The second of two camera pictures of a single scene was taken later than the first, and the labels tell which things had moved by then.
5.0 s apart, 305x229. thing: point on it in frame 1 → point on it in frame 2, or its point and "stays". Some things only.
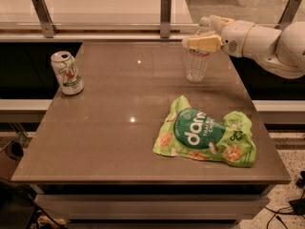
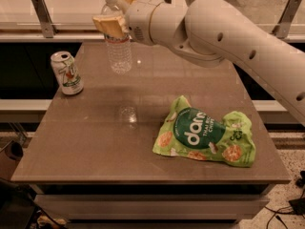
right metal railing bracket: [289, 12] stays
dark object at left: [10, 157] stays
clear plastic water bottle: [196, 60] → [119, 52]
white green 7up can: [67, 72] stays
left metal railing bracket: [44, 16] stays
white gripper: [235, 38] → [138, 20]
